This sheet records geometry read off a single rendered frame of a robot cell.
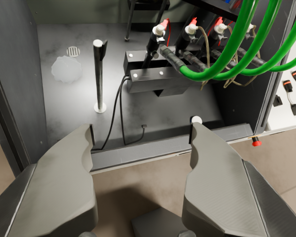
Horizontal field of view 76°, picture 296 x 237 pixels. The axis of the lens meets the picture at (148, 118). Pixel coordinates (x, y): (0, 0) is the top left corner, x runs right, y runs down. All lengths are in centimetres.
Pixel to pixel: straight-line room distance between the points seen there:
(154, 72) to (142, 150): 23
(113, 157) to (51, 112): 27
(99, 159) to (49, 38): 48
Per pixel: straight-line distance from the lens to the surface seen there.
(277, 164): 211
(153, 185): 150
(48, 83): 71
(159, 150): 53
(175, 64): 36
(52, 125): 66
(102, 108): 65
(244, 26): 24
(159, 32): 46
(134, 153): 51
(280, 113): 75
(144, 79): 55
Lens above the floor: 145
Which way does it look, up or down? 69 degrees down
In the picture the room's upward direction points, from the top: 39 degrees clockwise
